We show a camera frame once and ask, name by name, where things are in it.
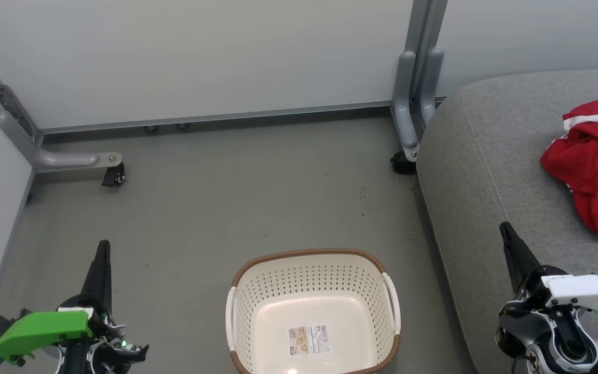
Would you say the grey partition bottom rail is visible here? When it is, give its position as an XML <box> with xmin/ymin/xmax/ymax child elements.
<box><xmin>39</xmin><ymin>100</ymin><xmax>396</xmax><ymax>135</ymax></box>

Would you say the black caster wheel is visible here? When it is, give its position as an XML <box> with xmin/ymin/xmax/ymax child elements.
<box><xmin>390</xmin><ymin>151</ymin><xmax>418</xmax><ymax>175</ymax></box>
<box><xmin>101</xmin><ymin>162</ymin><xmax>126</xmax><ymax>188</ymax></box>

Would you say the grey metal partition foot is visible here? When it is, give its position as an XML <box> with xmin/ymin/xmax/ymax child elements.
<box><xmin>0</xmin><ymin>31</ymin><xmax>123</xmax><ymax>175</ymax></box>

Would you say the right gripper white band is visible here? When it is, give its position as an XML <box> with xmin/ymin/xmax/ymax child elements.
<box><xmin>500</xmin><ymin>222</ymin><xmax>598</xmax><ymax>315</ymax></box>

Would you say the red basketball jersey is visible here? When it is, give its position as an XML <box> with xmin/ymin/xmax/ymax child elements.
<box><xmin>540</xmin><ymin>97</ymin><xmax>598</xmax><ymax>241</ymax></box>

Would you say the grey fabric sofa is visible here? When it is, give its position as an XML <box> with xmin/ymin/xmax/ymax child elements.
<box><xmin>416</xmin><ymin>66</ymin><xmax>598</xmax><ymax>374</ymax></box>

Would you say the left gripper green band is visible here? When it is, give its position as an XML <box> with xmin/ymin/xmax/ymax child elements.
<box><xmin>0</xmin><ymin>240</ymin><xmax>119</xmax><ymax>360</ymax></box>

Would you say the paper label sticker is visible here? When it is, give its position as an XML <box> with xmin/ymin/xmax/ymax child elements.
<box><xmin>287</xmin><ymin>325</ymin><xmax>332</xmax><ymax>356</ymax></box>

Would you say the cream perforated laundry basket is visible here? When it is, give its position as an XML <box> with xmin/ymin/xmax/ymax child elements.
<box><xmin>225</xmin><ymin>248</ymin><xmax>401</xmax><ymax>374</ymax></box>

